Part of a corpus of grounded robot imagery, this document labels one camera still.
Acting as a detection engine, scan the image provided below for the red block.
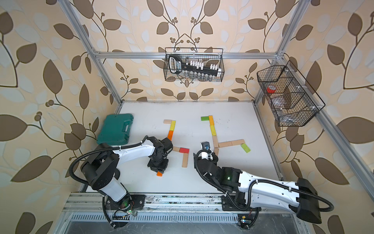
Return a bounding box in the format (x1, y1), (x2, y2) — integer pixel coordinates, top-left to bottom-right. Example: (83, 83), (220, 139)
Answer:
(179, 148), (190, 154)

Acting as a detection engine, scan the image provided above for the light green block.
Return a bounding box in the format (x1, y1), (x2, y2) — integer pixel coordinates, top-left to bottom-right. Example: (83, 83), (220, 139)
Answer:
(241, 143), (251, 153)

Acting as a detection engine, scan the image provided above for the yellow block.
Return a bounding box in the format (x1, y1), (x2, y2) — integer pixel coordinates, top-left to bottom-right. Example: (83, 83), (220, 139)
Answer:
(170, 121), (176, 131)
(210, 125), (217, 136)

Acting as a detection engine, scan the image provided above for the orange-yellow block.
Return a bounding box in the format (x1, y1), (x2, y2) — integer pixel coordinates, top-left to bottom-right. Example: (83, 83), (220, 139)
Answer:
(208, 116), (214, 126)

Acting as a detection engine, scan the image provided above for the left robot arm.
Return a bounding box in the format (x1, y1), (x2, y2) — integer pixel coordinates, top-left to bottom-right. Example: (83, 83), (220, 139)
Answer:
(68, 136), (173, 202)

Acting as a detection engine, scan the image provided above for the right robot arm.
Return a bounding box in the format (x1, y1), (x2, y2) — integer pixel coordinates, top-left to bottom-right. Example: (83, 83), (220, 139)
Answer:
(193, 141), (334, 224)

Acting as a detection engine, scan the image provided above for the green plastic tool case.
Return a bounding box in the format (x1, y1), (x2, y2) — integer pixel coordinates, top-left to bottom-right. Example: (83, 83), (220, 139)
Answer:
(96, 114), (133, 146)

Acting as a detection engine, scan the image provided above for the black socket holder tool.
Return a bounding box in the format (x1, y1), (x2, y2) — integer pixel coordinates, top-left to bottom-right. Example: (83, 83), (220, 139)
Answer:
(165, 54), (224, 77)

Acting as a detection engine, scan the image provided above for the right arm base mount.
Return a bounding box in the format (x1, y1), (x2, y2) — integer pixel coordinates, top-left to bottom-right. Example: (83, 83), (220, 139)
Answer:
(221, 195), (262, 212)

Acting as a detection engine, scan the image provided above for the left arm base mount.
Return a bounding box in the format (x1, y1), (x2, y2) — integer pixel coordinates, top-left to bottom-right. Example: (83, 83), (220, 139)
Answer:
(104, 194), (146, 211)

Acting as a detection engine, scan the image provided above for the right wire basket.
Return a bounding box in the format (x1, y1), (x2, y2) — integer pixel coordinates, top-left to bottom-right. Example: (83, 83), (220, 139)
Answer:
(257, 61), (325, 127)

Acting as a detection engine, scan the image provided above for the wire basket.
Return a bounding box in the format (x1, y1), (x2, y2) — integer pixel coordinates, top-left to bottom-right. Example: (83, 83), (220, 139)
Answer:
(163, 46), (225, 82)
(257, 61), (325, 127)

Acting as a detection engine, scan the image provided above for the back wire basket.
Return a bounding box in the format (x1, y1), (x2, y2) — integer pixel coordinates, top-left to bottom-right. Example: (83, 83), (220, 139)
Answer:
(163, 46), (225, 82)

